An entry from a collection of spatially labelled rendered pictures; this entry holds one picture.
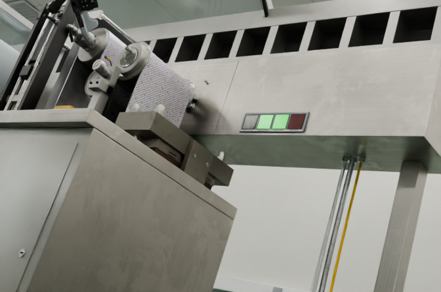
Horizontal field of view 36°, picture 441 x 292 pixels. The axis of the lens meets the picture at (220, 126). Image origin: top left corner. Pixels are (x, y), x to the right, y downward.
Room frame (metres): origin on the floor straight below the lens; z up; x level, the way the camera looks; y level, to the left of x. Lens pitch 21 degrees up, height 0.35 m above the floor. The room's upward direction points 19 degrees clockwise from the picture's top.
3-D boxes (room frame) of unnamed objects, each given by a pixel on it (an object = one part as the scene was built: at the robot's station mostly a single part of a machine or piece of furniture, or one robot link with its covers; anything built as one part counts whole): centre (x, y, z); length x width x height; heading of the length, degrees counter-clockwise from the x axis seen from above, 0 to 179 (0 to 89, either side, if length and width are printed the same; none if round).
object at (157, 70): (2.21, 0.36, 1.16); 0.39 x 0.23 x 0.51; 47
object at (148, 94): (2.09, 0.22, 1.11); 0.23 x 0.01 x 0.18; 137
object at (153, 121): (2.03, 0.11, 1.00); 0.40 x 0.16 x 0.06; 137
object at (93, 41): (2.19, 0.55, 1.33); 0.06 x 0.06 x 0.06; 47
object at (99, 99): (2.03, 0.40, 1.05); 0.06 x 0.05 x 0.31; 137
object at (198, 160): (1.97, 0.03, 0.96); 0.10 x 0.03 x 0.11; 137
